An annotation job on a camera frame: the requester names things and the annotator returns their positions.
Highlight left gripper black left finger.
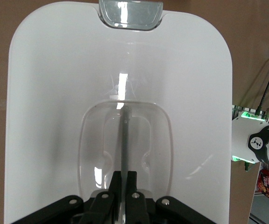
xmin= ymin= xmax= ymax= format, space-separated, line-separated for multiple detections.
xmin=10 ymin=171 xmax=122 ymax=224

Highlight red snack box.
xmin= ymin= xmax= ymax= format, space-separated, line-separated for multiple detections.
xmin=256 ymin=169 xmax=269 ymax=199

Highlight white box lid grey latches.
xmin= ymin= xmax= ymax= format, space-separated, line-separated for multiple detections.
xmin=3 ymin=0 xmax=233 ymax=224

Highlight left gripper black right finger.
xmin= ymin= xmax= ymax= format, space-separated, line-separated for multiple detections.
xmin=127 ymin=171 xmax=209 ymax=224

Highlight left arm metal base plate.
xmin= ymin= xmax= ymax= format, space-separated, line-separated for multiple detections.
xmin=232 ymin=105 xmax=269 ymax=123

